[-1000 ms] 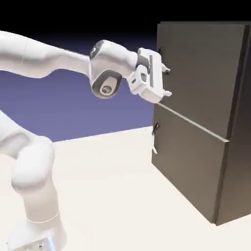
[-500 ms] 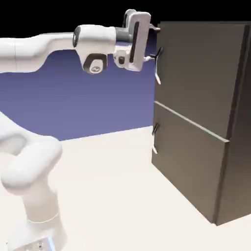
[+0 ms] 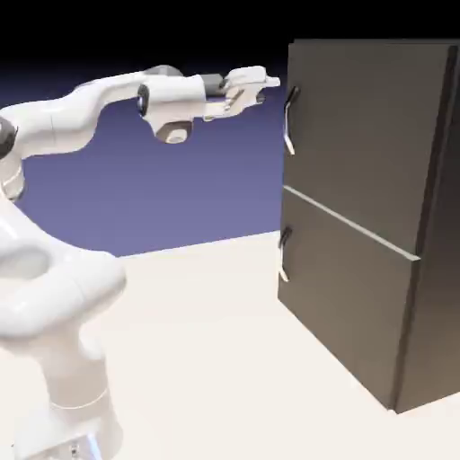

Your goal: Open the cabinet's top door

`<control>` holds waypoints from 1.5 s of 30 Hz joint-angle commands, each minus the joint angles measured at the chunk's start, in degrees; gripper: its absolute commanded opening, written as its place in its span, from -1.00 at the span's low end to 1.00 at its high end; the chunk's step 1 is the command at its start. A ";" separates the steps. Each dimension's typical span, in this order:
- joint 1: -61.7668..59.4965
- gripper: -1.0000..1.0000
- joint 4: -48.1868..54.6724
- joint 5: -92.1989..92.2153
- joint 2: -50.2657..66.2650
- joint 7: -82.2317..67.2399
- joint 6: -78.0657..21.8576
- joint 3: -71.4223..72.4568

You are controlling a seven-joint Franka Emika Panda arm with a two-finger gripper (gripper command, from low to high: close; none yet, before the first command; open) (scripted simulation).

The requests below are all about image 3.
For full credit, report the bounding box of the large dark cabinet door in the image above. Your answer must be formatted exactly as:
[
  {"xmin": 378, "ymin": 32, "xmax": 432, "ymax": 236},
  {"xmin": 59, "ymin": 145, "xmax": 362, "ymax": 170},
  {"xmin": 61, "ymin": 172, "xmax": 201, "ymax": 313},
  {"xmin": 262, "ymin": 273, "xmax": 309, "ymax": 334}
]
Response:
[{"xmin": 282, "ymin": 40, "xmax": 451, "ymax": 259}]

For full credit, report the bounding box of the small dark cabinet door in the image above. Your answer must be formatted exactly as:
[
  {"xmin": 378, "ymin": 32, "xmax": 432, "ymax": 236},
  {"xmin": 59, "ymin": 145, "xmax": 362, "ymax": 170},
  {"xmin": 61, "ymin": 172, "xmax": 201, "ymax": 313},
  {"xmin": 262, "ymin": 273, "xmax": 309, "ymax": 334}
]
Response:
[{"xmin": 277, "ymin": 186, "xmax": 420, "ymax": 411}]

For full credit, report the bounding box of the dark brown cabinet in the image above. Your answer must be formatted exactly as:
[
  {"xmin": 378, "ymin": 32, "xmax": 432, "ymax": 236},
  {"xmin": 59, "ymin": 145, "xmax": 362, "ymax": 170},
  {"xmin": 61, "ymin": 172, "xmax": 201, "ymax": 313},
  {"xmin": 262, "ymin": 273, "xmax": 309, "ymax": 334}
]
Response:
[{"xmin": 277, "ymin": 38, "xmax": 460, "ymax": 415}]

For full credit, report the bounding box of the long curved metal handle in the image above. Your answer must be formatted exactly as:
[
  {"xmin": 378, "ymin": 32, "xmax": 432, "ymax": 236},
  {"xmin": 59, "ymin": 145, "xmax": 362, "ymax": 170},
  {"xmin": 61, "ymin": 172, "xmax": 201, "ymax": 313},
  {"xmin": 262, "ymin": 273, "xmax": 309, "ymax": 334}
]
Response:
[{"xmin": 282, "ymin": 85, "xmax": 302, "ymax": 156}]

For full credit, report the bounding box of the short curved metal handle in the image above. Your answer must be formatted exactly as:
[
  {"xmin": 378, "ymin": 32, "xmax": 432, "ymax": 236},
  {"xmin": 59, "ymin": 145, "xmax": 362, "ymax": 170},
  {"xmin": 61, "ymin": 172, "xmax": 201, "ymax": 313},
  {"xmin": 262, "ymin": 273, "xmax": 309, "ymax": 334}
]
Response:
[{"xmin": 278, "ymin": 226, "xmax": 293, "ymax": 284}]

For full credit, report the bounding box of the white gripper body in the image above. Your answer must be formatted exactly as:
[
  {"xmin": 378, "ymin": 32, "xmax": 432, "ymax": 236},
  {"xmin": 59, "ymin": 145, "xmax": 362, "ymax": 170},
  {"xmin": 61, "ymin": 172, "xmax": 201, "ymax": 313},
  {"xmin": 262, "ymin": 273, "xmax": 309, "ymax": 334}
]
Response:
[{"xmin": 223, "ymin": 66, "xmax": 270, "ymax": 115}]

